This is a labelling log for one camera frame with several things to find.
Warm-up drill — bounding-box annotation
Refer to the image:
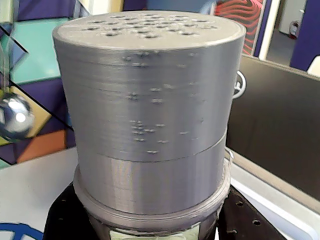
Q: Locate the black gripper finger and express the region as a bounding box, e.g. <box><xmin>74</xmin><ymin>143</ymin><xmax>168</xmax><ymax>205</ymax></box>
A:
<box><xmin>43</xmin><ymin>186</ymin><xmax>101</xmax><ymax>240</ymax></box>
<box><xmin>214</xmin><ymin>187</ymin><xmax>286</xmax><ymax>240</ymax></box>

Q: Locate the gray salt shaker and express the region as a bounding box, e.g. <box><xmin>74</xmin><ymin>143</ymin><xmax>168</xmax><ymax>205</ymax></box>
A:
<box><xmin>52</xmin><ymin>9</ymin><xmax>247</xmax><ymax>240</ymax></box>

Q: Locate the black Dell monitor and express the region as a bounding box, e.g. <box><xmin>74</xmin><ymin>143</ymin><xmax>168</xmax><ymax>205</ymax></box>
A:
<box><xmin>226</xmin><ymin>54</ymin><xmax>320</xmax><ymax>201</ymax></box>

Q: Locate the steel ladle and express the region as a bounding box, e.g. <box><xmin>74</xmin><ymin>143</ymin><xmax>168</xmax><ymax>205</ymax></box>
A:
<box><xmin>0</xmin><ymin>22</ymin><xmax>36</xmax><ymax>142</ymax></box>

